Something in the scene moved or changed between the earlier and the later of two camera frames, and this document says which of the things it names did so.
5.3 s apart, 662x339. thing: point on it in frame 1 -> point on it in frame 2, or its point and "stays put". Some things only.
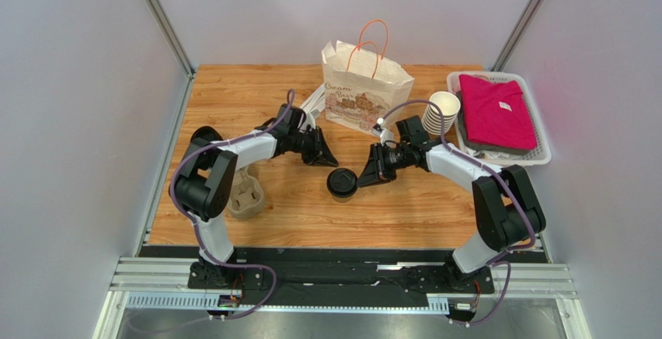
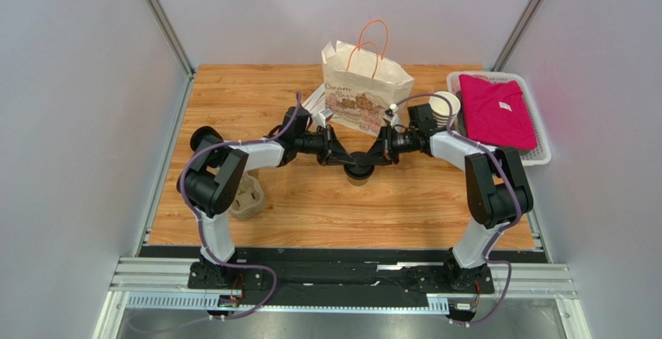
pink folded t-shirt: x=496 y=115 stays put
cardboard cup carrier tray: x=246 y=198 stays put
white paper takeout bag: x=362 y=87 stays put
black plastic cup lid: x=342 y=183 -> x=357 y=171
